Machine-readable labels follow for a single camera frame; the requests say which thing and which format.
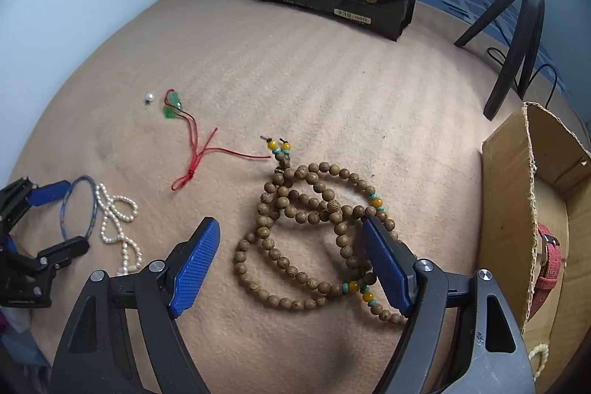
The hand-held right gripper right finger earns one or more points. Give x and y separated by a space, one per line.
385 264

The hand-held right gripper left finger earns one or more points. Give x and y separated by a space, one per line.
196 264

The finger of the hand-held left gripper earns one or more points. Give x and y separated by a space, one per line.
48 192
64 248

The cardboard box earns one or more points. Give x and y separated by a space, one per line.
508 190

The black tripod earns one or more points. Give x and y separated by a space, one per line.
521 29

